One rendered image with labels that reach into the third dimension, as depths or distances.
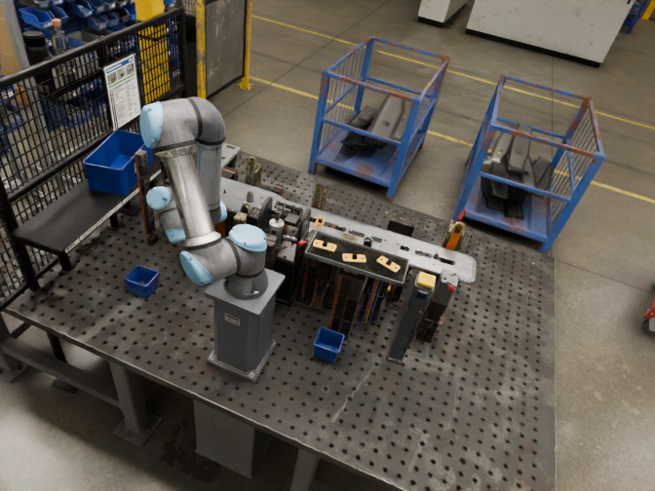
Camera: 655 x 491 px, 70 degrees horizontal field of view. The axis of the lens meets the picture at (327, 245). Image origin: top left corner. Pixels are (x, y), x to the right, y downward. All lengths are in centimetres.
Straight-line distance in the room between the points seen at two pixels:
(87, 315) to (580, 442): 260
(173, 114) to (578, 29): 876
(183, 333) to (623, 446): 246
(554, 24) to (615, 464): 774
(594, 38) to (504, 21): 149
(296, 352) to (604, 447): 191
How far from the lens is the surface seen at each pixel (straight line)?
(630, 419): 343
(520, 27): 965
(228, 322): 169
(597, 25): 971
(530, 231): 406
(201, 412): 217
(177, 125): 139
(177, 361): 194
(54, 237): 202
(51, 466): 263
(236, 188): 225
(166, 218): 165
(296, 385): 188
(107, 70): 229
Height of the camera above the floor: 228
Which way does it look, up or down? 40 degrees down
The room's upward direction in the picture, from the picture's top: 11 degrees clockwise
